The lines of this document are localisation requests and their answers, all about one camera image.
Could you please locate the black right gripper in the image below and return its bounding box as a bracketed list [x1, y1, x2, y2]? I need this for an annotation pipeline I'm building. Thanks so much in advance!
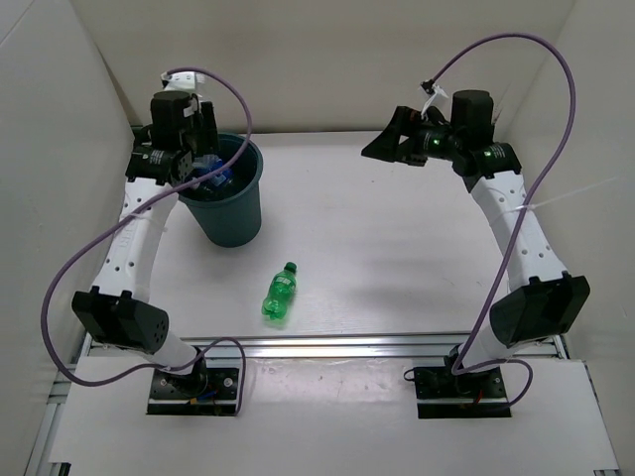
[361, 107, 463, 168]

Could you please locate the green plastic soda bottle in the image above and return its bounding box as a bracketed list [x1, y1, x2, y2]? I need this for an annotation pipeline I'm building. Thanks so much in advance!
[261, 262, 298, 325]

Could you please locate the clear bottle orange blue label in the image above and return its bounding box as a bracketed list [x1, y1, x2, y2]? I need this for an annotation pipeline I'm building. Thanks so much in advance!
[193, 155, 225, 187]

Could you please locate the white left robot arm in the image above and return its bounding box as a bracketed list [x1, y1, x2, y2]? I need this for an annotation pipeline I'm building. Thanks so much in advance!
[71, 90, 217, 397]

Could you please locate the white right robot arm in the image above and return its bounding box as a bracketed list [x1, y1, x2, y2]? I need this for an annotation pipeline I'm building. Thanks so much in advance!
[361, 89, 590, 397]

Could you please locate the dark green plastic bin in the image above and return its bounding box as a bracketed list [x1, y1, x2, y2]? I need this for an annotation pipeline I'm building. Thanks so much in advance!
[179, 143, 263, 248]

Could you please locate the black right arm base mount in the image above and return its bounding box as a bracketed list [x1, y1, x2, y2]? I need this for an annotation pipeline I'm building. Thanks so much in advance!
[403, 364, 511, 419]

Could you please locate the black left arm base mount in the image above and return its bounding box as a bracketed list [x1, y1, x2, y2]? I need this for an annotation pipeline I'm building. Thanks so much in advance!
[146, 359, 242, 417]

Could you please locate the aluminium table frame rail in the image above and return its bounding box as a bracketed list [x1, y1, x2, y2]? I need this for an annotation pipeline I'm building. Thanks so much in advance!
[24, 128, 621, 476]

